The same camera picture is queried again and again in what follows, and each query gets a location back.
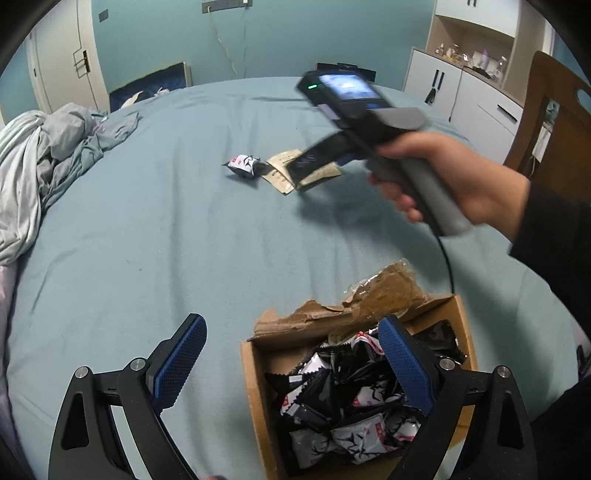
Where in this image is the white door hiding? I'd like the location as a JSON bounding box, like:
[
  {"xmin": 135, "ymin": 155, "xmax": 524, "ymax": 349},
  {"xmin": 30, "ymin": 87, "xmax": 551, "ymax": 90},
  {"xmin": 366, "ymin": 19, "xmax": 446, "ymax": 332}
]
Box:
[{"xmin": 25, "ymin": 0, "xmax": 112, "ymax": 116}]

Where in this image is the wall power strip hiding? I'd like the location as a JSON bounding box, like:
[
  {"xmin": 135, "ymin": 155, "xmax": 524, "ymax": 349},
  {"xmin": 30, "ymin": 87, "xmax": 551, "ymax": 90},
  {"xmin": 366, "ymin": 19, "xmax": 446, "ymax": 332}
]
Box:
[{"xmin": 202, "ymin": 0, "xmax": 254, "ymax": 12}]

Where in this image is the person's right hand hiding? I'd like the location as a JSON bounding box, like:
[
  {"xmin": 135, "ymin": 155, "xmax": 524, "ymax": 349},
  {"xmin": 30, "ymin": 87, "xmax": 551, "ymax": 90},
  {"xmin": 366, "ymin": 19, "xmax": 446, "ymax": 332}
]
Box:
[{"xmin": 369, "ymin": 133, "xmax": 531, "ymax": 244}]

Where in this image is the dark hanging cable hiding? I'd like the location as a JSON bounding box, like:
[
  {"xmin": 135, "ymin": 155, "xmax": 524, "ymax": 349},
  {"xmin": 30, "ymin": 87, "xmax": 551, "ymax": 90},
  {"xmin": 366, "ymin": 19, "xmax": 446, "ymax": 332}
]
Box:
[{"xmin": 240, "ymin": 4, "xmax": 250, "ymax": 77}]

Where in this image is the pile of black snack packets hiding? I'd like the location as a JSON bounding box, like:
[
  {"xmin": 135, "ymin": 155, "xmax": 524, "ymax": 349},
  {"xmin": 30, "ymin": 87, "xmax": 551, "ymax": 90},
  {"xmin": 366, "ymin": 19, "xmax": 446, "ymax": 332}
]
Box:
[{"xmin": 265, "ymin": 320, "xmax": 467, "ymax": 472}]

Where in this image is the person's dark clothing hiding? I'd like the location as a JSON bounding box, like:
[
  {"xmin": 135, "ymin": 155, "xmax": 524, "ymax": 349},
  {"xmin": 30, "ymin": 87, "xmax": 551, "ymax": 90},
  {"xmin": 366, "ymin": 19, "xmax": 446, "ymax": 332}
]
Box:
[{"xmin": 526, "ymin": 342, "xmax": 591, "ymax": 480}]

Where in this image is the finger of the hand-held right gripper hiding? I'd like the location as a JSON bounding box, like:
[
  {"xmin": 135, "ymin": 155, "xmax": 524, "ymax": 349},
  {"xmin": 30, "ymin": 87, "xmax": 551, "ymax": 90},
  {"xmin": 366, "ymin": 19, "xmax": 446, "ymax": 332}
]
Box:
[{"xmin": 287, "ymin": 131, "xmax": 358, "ymax": 186}]

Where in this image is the yellow cable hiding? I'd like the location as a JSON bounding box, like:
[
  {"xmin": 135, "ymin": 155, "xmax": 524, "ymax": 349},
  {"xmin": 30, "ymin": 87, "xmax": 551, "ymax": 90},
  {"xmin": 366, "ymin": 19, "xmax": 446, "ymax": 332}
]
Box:
[{"xmin": 210, "ymin": 9, "xmax": 241, "ymax": 77}]

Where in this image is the crumpled grey duvet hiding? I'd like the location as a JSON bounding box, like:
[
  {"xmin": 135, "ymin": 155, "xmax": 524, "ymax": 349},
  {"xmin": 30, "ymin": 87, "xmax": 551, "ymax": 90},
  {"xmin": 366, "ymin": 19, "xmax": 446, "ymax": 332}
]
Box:
[{"xmin": 0, "ymin": 102, "xmax": 141, "ymax": 266}]

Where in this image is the cluster of small bottles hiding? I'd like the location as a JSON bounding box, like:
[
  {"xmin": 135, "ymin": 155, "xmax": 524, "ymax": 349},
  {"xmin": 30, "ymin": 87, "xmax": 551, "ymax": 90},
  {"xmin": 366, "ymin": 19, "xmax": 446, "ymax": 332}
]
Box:
[{"xmin": 434, "ymin": 41, "xmax": 509, "ymax": 84}]

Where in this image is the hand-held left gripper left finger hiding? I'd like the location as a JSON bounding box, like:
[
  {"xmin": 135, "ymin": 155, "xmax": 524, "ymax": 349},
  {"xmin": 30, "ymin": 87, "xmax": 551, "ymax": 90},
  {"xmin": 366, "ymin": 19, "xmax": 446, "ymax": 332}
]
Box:
[{"xmin": 48, "ymin": 313, "xmax": 208, "ymax": 480}]

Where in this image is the dark blue framed picture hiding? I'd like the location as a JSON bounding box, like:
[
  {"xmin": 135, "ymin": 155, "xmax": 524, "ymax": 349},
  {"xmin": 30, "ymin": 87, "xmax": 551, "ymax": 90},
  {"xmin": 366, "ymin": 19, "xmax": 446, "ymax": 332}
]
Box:
[{"xmin": 108, "ymin": 61, "xmax": 192, "ymax": 114}]

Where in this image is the thin cable on cabinet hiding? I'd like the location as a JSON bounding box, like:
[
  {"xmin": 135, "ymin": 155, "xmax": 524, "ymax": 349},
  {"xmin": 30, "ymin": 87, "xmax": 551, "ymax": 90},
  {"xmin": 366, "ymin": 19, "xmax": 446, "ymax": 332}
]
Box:
[{"xmin": 448, "ymin": 69, "xmax": 464, "ymax": 125}]

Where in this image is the black bag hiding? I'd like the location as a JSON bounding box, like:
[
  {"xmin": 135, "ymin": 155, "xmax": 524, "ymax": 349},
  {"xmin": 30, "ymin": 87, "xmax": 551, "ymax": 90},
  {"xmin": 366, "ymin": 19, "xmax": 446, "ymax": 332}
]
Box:
[{"xmin": 316, "ymin": 61, "xmax": 377, "ymax": 81}]

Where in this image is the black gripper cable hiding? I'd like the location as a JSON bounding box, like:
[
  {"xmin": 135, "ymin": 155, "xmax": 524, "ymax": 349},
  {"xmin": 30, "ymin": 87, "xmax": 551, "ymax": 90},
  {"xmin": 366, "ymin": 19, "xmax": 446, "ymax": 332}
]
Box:
[{"xmin": 431, "ymin": 228, "xmax": 458, "ymax": 296}]

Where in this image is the door handle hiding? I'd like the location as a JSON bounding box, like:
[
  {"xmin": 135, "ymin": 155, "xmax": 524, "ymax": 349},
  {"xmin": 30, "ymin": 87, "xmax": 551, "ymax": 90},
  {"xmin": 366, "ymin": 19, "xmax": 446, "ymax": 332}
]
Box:
[{"xmin": 73, "ymin": 48, "xmax": 92, "ymax": 78}]

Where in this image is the torn cardboard box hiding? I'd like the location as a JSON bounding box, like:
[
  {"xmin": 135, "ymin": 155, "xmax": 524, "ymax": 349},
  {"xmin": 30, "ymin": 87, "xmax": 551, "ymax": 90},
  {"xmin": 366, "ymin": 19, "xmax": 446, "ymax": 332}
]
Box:
[{"xmin": 240, "ymin": 293, "xmax": 478, "ymax": 480}]

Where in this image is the bed with teal sheet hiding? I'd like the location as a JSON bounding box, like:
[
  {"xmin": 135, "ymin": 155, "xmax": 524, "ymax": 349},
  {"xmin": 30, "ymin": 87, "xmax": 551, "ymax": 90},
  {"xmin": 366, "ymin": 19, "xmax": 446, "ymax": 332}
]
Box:
[{"xmin": 0, "ymin": 76, "xmax": 578, "ymax": 480}]

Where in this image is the white cabinet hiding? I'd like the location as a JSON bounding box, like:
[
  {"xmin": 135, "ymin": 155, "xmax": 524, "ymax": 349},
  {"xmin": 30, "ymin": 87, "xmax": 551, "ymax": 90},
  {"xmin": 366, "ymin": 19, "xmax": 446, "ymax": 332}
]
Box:
[{"xmin": 403, "ymin": 0, "xmax": 557, "ymax": 162}]

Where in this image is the beige snack packet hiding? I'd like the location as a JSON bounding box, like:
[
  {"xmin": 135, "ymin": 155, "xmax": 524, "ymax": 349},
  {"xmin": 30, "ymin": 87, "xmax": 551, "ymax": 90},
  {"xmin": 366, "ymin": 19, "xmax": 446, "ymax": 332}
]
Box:
[{"xmin": 261, "ymin": 148, "xmax": 343, "ymax": 198}]

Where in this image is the crumpled brown packing tape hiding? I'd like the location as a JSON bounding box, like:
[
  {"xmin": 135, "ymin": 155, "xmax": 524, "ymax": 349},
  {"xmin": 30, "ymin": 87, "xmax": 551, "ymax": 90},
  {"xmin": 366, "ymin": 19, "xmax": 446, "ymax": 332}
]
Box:
[{"xmin": 342, "ymin": 258, "xmax": 428, "ymax": 324}]

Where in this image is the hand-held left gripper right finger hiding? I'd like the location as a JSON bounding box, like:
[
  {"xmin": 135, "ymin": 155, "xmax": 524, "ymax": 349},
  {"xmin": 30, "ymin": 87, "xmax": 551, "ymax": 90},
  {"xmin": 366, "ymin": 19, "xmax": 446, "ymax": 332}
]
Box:
[{"xmin": 378, "ymin": 315, "xmax": 539, "ymax": 480}]

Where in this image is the wooden chair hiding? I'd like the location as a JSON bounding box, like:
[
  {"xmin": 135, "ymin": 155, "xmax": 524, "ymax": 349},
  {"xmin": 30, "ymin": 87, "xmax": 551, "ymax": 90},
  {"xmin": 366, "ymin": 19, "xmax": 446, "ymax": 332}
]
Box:
[{"xmin": 502, "ymin": 50, "xmax": 591, "ymax": 181}]

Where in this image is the black white snack packet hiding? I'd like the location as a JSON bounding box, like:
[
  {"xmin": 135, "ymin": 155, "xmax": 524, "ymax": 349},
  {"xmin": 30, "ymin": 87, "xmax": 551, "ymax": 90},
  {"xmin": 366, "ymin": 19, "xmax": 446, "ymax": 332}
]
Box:
[{"xmin": 226, "ymin": 151, "xmax": 269, "ymax": 180}]

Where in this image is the person's right forearm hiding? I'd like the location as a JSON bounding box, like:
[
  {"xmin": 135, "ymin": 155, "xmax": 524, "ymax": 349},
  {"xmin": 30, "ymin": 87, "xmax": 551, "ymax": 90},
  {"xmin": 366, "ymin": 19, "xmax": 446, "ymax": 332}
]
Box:
[{"xmin": 509, "ymin": 175, "xmax": 591, "ymax": 324}]

